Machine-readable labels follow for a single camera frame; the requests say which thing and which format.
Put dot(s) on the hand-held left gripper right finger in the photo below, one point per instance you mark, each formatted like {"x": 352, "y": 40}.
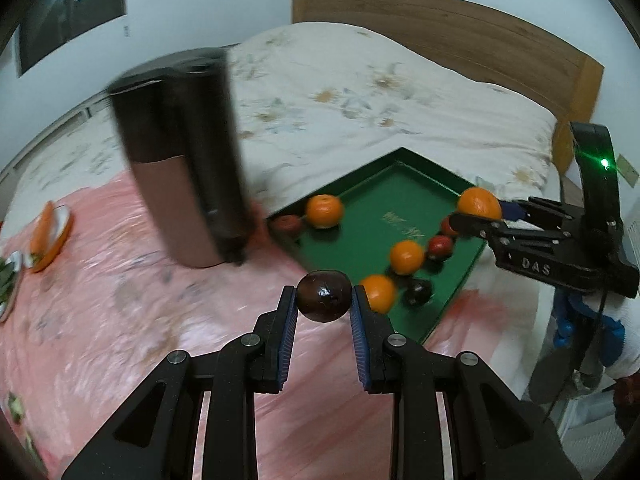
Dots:
{"x": 360, "y": 345}

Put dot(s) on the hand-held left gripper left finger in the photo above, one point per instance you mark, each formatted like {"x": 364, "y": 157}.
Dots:
{"x": 285, "y": 340}

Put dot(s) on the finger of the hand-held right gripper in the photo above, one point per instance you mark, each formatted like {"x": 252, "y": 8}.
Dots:
{"x": 510, "y": 208}
{"x": 500, "y": 234}

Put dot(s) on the orange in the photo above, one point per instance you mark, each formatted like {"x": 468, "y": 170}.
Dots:
{"x": 325, "y": 210}
{"x": 479, "y": 203}
{"x": 407, "y": 256}
{"x": 381, "y": 294}

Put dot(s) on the dark purple plum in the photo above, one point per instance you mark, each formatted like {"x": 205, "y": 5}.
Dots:
{"x": 322, "y": 297}
{"x": 419, "y": 294}

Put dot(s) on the green box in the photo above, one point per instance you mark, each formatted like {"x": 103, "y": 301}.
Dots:
{"x": 370, "y": 240}

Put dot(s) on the person's right hand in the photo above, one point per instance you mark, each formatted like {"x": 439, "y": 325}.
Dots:
{"x": 565, "y": 325}

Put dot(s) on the pink plastic sheet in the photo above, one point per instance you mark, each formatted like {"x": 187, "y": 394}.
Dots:
{"x": 125, "y": 310}

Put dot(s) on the wooden headboard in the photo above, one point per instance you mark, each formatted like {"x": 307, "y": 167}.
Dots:
{"x": 450, "y": 20}

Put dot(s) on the black and copper appliance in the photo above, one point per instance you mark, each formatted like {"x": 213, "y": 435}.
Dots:
{"x": 170, "y": 160}

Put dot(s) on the orange rimmed white plate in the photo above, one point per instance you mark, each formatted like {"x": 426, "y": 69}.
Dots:
{"x": 61, "y": 230}

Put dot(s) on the carrot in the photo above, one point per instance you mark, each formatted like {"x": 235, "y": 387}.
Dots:
{"x": 42, "y": 227}

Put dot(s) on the patterned white plate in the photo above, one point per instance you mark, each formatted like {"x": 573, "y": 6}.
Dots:
{"x": 18, "y": 264}

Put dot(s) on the pile of green leaves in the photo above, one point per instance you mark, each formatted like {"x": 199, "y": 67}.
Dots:
{"x": 6, "y": 280}

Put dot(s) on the white radiator cover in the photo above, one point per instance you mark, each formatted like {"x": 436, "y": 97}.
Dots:
{"x": 45, "y": 135}

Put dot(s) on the dark window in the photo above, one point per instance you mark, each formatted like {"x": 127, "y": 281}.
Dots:
{"x": 65, "y": 5}

